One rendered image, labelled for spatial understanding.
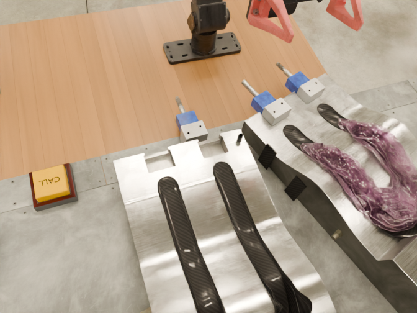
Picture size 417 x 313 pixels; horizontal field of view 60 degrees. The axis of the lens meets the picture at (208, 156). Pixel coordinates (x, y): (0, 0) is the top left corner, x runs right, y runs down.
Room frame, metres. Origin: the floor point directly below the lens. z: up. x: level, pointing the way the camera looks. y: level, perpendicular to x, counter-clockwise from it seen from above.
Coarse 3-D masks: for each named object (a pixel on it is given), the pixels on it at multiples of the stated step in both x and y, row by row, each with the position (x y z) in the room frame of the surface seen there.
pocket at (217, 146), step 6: (216, 138) 0.40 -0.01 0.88; (222, 138) 0.39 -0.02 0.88; (198, 144) 0.38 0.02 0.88; (204, 144) 0.38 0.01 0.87; (210, 144) 0.39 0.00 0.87; (216, 144) 0.39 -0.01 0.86; (222, 144) 0.39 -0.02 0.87; (204, 150) 0.37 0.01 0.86; (210, 150) 0.37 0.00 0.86; (216, 150) 0.38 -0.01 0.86; (222, 150) 0.38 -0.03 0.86; (204, 156) 0.36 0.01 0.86; (210, 156) 0.36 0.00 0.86
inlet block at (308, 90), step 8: (280, 64) 0.65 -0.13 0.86; (288, 72) 0.63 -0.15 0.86; (288, 80) 0.60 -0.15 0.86; (296, 80) 0.60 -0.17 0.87; (304, 80) 0.60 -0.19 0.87; (312, 80) 0.60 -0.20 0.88; (288, 88) 0.59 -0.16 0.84; (296, 88) 0.58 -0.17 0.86; (304, 88) 0.57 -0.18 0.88; (312, 88) 0.57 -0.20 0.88; (320, 88) 0.58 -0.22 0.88; (304, 96) 0.56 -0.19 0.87; (312, 96) 0.55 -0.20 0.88
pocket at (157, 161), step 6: (168, 150) 0.34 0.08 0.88; (144, 156) 0.32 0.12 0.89; (150, 156) 0.33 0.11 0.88; (156, 156) 0.33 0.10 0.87; (162, 156) 0.34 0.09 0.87; (168, 156) 0.34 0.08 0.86; (150, 162) 0.32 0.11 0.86; (156, 162) 0.32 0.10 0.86; (162, 162) 0.33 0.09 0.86; (168, 162) 0.33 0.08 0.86; (174, 162) 0.32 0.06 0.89; (150, 168) 0.31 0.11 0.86; (156, 168) 0.31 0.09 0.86; (162, 168) 0.31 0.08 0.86
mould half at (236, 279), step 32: (128, 160) 0.30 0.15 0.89; (192, 160) 0.33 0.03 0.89; (224, 160) 0.34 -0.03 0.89; (128, 192) 0.24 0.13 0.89; (192, 192) 0.27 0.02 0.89; (256, 192) 0.29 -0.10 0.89; (160, 224) 0.20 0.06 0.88; (192, 224) 0.21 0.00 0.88; (224, 224) 0.22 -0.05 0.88; (256, 224) 0.23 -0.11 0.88; (160, 256) 0.14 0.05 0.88; (224, 256) 0.16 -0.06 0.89; (288, 256) 0.17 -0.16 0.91; (160, 288) 0.09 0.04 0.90; (224, 288) 0.10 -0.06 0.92; (256, 288) 0.11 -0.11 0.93; (320, 288) 0.13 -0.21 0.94
